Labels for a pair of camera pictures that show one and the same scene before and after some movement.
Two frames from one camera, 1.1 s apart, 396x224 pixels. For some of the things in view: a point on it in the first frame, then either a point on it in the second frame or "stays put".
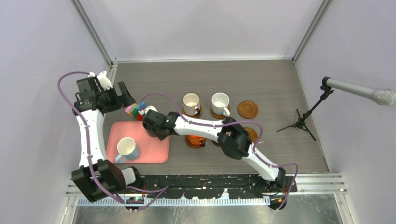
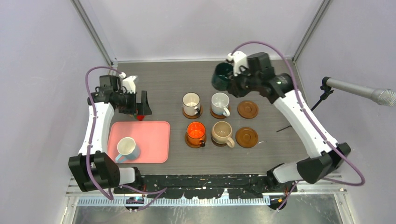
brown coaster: (247, 109) stays put
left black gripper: (125, 99) → (142, 108)
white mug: (219, 102) stays put
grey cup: (191, 103) stays put
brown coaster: (221, 116) stays put
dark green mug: (150, 132) → (220, 78)
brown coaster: (192, 146) stays put
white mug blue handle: (128, 149) stays put
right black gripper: (161, 136) → (234, 88)
